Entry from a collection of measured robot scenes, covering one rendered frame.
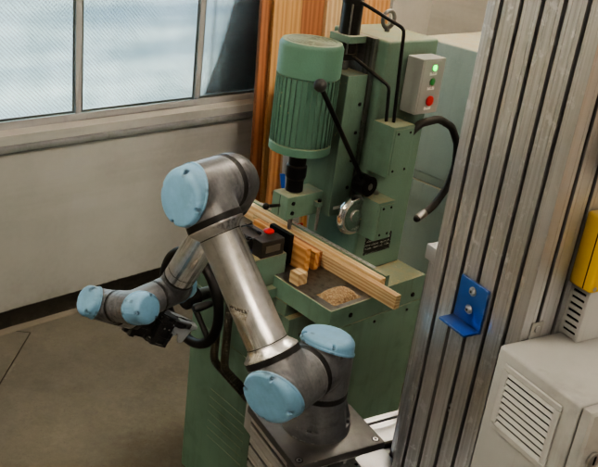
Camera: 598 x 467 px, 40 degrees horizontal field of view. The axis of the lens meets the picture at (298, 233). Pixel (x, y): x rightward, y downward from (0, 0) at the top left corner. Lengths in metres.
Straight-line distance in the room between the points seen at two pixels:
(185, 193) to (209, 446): 1.36
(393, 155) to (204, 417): 1.06
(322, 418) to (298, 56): 0.94
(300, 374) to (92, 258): 2.25
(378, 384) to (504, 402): 1.30
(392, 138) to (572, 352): 1.03
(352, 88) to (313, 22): 1.73
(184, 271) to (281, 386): 0.44
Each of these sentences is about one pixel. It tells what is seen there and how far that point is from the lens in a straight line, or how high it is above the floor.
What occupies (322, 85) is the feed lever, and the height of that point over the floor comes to 1.43.
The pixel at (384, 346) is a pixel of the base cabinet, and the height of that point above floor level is 0.58.
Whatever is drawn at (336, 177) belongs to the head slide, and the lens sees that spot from 2.37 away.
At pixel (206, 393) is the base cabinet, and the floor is 0.36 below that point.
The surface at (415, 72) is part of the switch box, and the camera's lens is 2.36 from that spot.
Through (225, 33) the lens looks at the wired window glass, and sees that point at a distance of 3.91.
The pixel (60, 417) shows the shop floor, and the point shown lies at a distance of 3.18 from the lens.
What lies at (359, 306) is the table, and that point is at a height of 0.89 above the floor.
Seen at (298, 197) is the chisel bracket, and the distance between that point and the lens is 2.34.
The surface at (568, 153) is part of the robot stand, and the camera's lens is 1.34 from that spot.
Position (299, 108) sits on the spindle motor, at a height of 1.34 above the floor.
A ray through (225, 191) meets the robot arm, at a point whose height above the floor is 1.33.
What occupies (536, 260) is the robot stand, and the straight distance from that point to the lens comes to 1.40.
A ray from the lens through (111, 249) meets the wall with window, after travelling 3.79.
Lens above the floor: 1.92
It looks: 24 degrees down
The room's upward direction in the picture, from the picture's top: 7 degrees clockwise
